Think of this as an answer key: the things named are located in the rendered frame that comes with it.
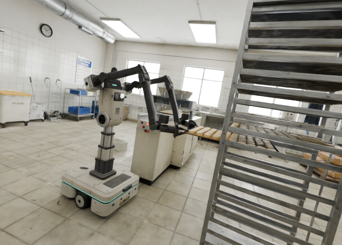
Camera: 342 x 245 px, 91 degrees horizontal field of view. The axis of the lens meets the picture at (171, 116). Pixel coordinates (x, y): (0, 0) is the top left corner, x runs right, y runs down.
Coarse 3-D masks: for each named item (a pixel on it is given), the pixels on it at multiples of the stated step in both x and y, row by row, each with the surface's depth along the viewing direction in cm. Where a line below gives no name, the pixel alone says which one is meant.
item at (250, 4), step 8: (248, 0) 97; (248, 8) 97; (248, 16) 98; (248, 24) 98; (240, 40) 100; (240, 48) 100; (240, 56) 100; (240, 64) 100; (232, 80) 103; (232, 88) 103; (232, 96) 103; (232, 104) 103; (224, 120) 105; (224, 128) 106; (224, 136) 106; (216, 160) 108; (216, 168) 109; (216, 176) 109; (208, 200) 112; (208, 208) 112; (208, 216) 112; (200, 240) 115
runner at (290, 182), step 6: (222, 162) 151; (228, 162) 149; (234, 168) 144; (240, 168) 145; (246, 168) 143; (258, 174) 139; (264, 174) 137; (270, 174) 136; (276, 180) 132; (282, 180) 132; (288, 180) 131; (300, 186) 128; (306, 186) 126
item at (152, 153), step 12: (144, 132) 217; (156, 132) 211; (144, 144) 218; (156, 144) 212; (168, 144) 252; (132, 156) 225; (144, 156) 219; (156, 156) 214; (168, 156) 264; (132, 168) 226; (144, 168) 220; (156, 168) 221; (144, 180) 224
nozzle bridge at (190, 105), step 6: (156, 96) 292; (162, 96) 280; (156, 102) 293; (168, 102) 286; (186, 102) 275; (192, 102) 264; (156, 108) 307; (180, 108) 274; (186, 108) 271; (192, 108) 272; (192, 114) 281
